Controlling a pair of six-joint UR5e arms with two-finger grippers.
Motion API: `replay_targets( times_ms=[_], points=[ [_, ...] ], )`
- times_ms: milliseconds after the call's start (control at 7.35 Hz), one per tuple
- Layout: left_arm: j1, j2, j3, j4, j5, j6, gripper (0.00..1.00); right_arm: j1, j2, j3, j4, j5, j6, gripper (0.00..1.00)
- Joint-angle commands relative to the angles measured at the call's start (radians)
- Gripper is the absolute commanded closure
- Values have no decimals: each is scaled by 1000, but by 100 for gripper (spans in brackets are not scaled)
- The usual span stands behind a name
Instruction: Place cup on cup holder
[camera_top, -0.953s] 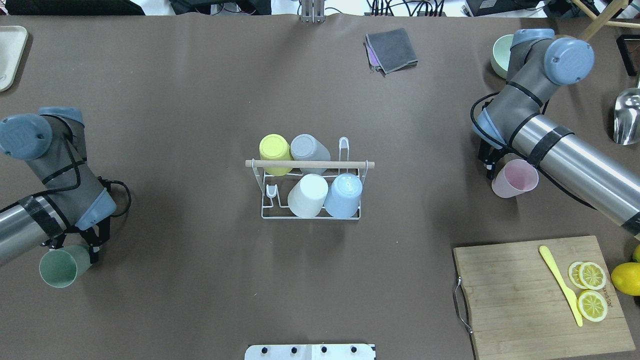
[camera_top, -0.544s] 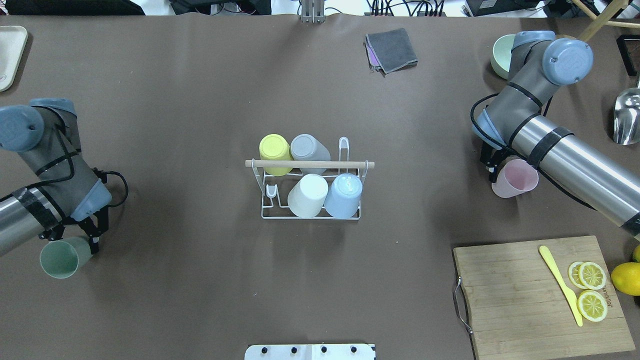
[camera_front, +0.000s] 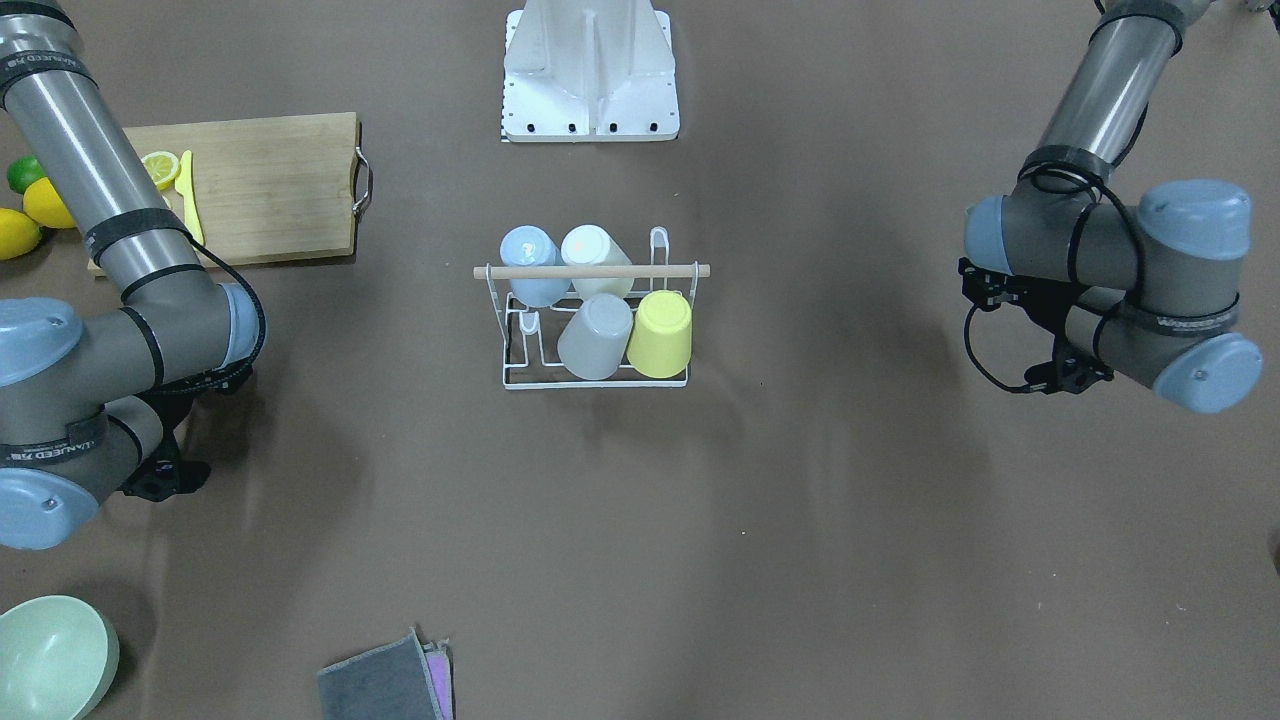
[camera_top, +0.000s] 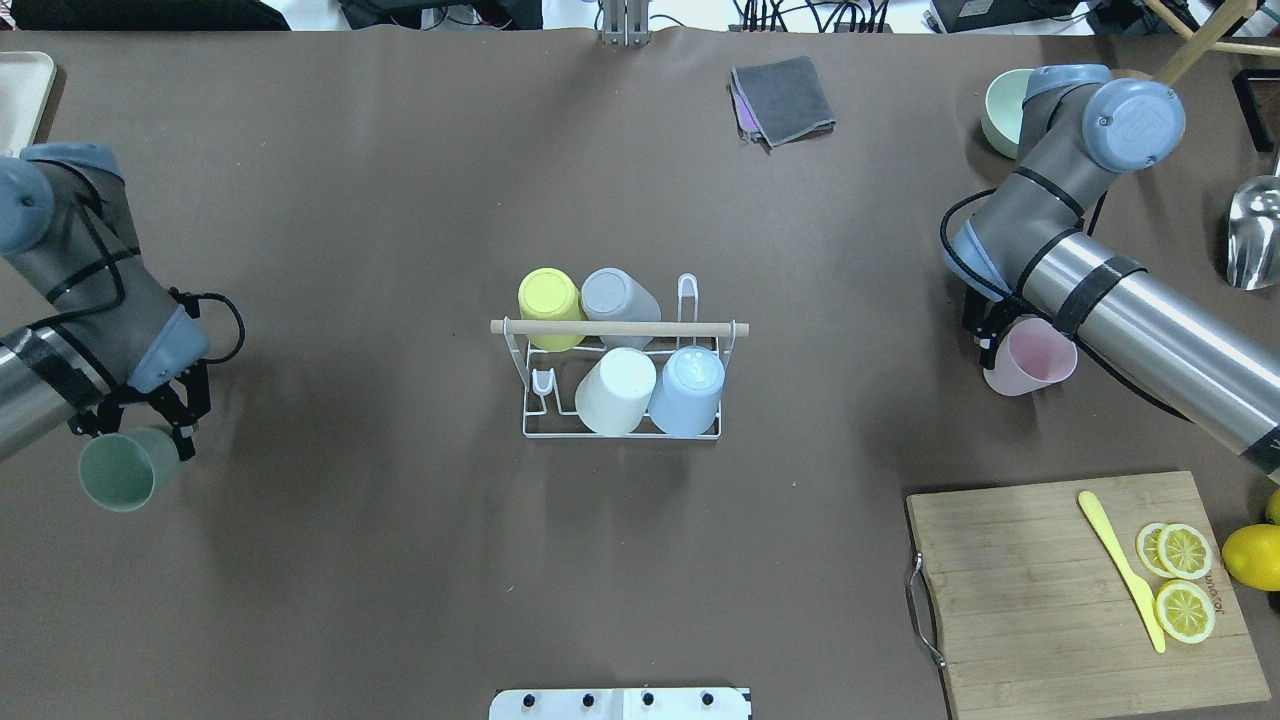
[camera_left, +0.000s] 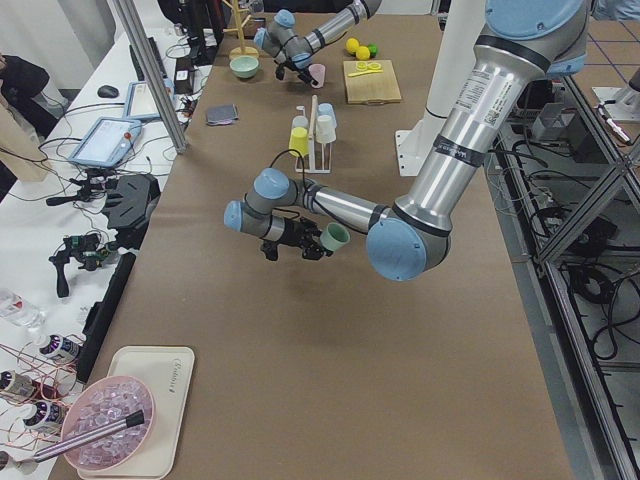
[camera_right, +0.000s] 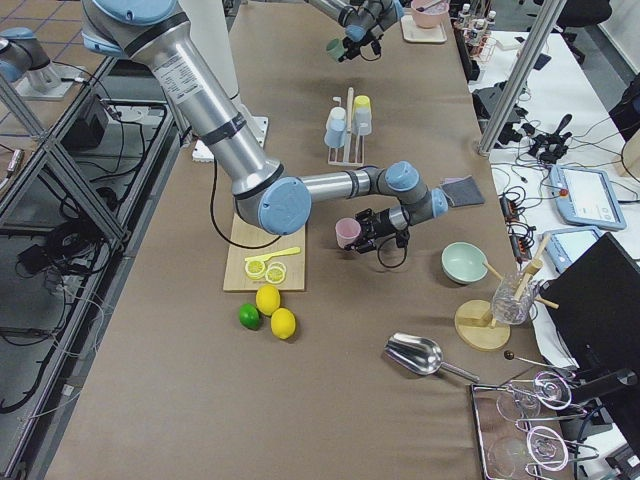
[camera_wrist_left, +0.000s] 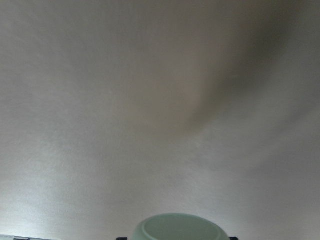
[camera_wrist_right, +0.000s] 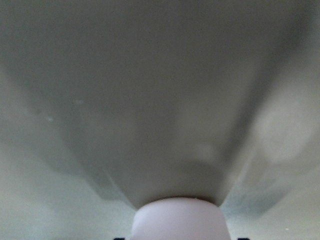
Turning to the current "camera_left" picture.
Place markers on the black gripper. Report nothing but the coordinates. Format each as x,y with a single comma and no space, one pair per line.
292,231
296,69

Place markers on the green plastic cup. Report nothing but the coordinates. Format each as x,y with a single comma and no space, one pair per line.
334,237

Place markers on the pink plastic cup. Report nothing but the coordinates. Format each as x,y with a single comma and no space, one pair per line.
318,74

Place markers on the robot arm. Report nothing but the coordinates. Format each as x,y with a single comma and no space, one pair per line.
293,51
503,46

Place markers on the grey plastic cup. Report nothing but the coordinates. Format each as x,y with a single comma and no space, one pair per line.
300,121

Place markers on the light blue plastic cup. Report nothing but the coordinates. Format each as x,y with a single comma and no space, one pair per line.
326,109

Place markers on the yellow plastic cup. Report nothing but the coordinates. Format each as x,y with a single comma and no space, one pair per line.
298,142

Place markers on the white plastic cup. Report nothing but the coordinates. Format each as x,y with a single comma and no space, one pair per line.
325,132

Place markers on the light green bowl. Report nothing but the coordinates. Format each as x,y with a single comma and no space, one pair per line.
244,66

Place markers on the whole yellow lemon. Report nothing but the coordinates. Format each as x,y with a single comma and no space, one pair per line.
352,45

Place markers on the yellow plastic knife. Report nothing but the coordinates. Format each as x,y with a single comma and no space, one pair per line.
364,72

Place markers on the green lime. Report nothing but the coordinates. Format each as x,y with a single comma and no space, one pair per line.
373,49

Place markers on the grey folded cloth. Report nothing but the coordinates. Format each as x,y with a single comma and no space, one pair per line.
222,115

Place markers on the wooden cutting board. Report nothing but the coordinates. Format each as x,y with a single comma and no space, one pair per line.
372,89

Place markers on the blue teach pendant far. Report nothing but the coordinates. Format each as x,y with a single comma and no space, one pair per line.
139,103

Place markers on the blue teach pendant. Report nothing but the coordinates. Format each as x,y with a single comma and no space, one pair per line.
139,103
107,142

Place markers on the black computer mouse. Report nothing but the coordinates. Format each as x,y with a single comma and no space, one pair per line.
107,92

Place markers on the cream plastic tray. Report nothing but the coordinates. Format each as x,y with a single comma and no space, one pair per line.
166,371

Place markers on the blue teach pendant near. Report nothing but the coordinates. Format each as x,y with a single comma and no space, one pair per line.
107,142

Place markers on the pink bowl with ice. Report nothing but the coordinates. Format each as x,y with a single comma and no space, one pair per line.
107,401

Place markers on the person in black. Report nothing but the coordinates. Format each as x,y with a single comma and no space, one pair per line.
24,121

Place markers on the white wire cup holder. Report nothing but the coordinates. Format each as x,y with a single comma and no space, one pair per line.
319,159

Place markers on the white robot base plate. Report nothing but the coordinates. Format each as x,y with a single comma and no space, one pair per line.
412,149

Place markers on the aluminium frame post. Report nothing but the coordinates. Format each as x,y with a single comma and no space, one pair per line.
134,29

